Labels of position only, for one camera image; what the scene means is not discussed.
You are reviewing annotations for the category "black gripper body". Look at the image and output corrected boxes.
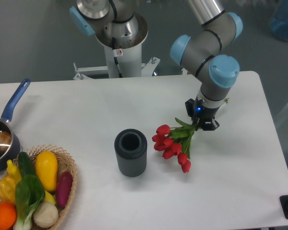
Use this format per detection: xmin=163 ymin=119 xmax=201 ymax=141
xmin=185 ymin=98 xmax=220 ymax=119

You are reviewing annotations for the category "red tulip bouquet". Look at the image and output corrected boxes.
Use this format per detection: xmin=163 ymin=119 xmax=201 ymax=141
xmin=152 ymin=118 xmax=201 ymax=173

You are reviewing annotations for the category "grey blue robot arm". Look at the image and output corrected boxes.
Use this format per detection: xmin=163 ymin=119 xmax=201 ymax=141
xmin=69 ymin=0 xmax=243 ymax=131

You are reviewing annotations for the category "dark grey ribbed vase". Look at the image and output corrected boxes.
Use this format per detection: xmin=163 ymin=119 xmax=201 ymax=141
xmin=114 ymin=128 xmax=147 ymax=177

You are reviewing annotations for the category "blue transparent container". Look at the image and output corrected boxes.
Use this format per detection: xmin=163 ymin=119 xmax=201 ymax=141
xmin=269 ymin=0 xmax=288 ymax=42

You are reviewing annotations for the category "woven wicker basket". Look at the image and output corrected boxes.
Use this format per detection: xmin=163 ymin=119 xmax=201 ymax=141
xmin=0 ymin=144 xmax=78 ymax=230

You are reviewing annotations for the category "purple eggplant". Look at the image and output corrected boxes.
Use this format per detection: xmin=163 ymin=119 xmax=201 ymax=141
xmin=55 ymin=171 xmax=73 ymax=208

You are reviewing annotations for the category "yellow squash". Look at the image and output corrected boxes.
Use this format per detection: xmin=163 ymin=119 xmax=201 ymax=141
xmin=36 ymin=151 xmax=58 ymax=193

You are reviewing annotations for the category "yellow banana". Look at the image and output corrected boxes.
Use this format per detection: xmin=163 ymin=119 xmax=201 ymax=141
xmin=43 ymin=191 xmax=56 ymax=205

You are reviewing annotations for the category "green cucumber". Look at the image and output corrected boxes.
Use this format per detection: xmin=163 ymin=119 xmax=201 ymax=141
xmin=17 ymin=151 xmax=36 ymax=177

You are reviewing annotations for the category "beige garlic bulb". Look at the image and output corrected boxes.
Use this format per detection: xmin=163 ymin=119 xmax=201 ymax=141
xmin=33 ymin=202 xmax=59 ymax=228

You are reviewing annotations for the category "green bok choy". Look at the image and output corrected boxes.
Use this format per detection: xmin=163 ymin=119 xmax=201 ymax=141
xmin=13 ymin=174 xmax=46 ymax=230

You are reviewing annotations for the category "small yellow gourd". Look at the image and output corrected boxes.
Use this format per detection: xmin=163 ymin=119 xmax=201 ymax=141
xmin=7 ymin=160 xmax=22 ymax=183

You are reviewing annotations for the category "bread roll in pan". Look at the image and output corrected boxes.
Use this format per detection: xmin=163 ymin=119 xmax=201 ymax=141
xmin=0 ymin=131 xmax=12 ymax=152

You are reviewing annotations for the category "yellow bell pepper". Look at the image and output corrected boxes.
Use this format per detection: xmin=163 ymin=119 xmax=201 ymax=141
xmin=0 ymin=176 xmax=16 ymax=205

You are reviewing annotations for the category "orange fruit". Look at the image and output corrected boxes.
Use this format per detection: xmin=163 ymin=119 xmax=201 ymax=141
xmin=0 ymin=202 xmax=17 ymax=230

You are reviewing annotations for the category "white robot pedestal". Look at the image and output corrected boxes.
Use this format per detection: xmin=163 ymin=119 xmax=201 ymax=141
xmin=73 ymin=45 xmax=160 ymax=80

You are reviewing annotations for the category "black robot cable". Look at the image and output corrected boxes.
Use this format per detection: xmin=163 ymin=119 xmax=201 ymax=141
xmin=111 ymin=37 xmax=123 ymax=78

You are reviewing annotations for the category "blue handled saucepan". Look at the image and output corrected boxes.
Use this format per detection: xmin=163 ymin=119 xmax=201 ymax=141
xmin=0 ymin=79 xmax=31 ymax=171

